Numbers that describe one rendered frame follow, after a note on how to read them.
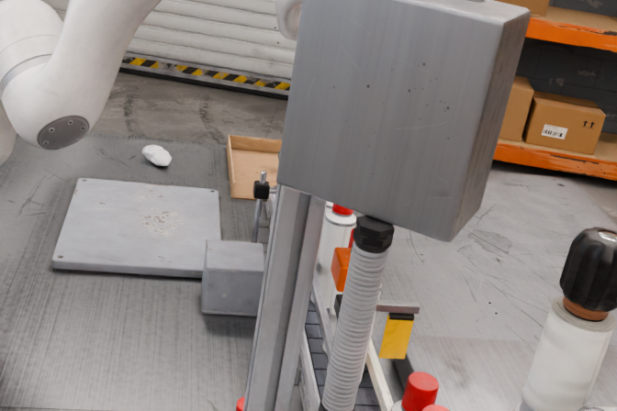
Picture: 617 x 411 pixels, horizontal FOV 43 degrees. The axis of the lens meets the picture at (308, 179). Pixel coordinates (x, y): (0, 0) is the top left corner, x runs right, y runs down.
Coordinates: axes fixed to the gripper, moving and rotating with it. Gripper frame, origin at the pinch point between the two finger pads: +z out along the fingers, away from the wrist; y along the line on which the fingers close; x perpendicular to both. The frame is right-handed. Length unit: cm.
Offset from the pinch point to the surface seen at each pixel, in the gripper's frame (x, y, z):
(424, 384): -59, -1, 20
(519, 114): 292, 177, -31
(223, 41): 389, 11, -61
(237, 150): 67, -9, 1
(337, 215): -14.0, -1.0, 7.6
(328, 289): -10.9, -0.4, 20.0
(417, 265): 16.8, 24.5, 19.4
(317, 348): -19.4, -3.2, 27.5
